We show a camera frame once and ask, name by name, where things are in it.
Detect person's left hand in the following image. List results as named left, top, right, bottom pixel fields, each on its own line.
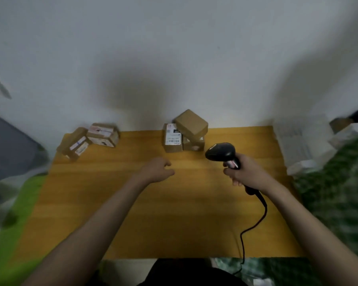
left=136, top=157, right=175, bottom=185

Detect person's right hand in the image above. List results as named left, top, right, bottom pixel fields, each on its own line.
left=223, top=154, right=283, bottom=196

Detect black handheld barcode scanner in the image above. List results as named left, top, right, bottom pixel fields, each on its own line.
left=205, top=142, right=262, bottom=196

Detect person's right forearm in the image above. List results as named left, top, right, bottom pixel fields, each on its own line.
left=265, top=181, right=358, bottom=286

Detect person's left forearm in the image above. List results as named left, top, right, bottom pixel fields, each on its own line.
left=21, top=174, right=151, bottom=286

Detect cardboard box large white label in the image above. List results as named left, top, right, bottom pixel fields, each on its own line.
left=163, top=123, right=184, bottom=153

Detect small cardboard box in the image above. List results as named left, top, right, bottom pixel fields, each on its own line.
left=183, top=135, right=206, bottom=152

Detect plain brown cardboard box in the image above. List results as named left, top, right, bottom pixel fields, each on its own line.
left=173, top=109, right=209, bottom=140

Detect cardboard box pink white label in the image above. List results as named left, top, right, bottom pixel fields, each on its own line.
left=87, top=123, right=120, bottom=148

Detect long cardboard box striped label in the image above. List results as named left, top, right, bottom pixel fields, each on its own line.
left=56, top=127, right=93, bottom=162

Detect person's black shorts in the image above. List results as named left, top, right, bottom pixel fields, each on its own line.
left=137, top=258, right=249, bottom=286

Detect green patterned blanket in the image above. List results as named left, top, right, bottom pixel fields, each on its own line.
left=213, top=132, right=358, bottom=286

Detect grey fabric cushion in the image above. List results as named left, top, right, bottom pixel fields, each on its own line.
left=0, top=110, right=50, bottom=191

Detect bright green cloth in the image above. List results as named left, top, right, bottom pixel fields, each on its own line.
left=0, top=173, right=49, bottom=286

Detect black scanner cable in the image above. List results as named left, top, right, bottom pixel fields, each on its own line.
left=233, top=192, right=268, bottom=276

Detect brown object with black handle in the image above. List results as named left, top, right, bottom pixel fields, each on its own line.
left=329, top=109, right=358, bottom=134

